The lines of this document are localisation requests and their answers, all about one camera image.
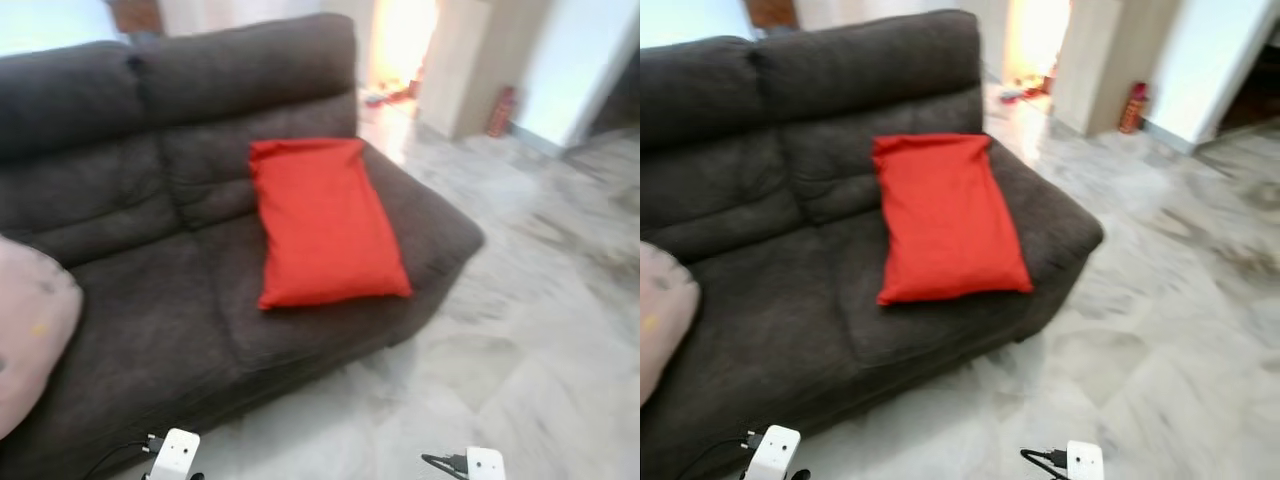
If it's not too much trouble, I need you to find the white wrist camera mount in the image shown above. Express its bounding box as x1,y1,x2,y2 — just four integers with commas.
148,428,201,480
1066,440,1105,480
466,446,506,480
745,425,802,480

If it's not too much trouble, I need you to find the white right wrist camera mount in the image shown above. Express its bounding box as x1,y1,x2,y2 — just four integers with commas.
466,446,506,480
1066,440,1105,480

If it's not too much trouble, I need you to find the brown wooden furniture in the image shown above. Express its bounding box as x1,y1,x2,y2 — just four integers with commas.
108,0,164,34
745,0,799,29

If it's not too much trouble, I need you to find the dark grey fabric sofa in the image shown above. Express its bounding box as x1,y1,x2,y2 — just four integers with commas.
640,10,1106,480
0,12,486,480

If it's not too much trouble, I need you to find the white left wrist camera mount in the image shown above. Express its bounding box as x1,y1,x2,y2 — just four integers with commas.
148,428,201,480
745,425,802,480

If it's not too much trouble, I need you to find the pale pink pillow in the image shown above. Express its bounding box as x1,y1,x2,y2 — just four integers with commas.
0,235,84,441
640,242,701,406

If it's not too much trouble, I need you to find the red pillow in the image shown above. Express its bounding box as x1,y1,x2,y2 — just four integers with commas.
248,137,414,311
872,133,1035,307

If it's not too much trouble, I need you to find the beige wooden pillar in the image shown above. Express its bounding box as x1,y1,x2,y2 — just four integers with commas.
415,0,546,141
1050,0,1181,138

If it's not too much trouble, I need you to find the red canister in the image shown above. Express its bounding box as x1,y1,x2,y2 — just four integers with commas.
1119,82,1149,135
486,86,517,139

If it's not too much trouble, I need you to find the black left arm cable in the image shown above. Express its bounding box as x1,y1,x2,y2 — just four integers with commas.
683,430,766,480
82,435,166,480

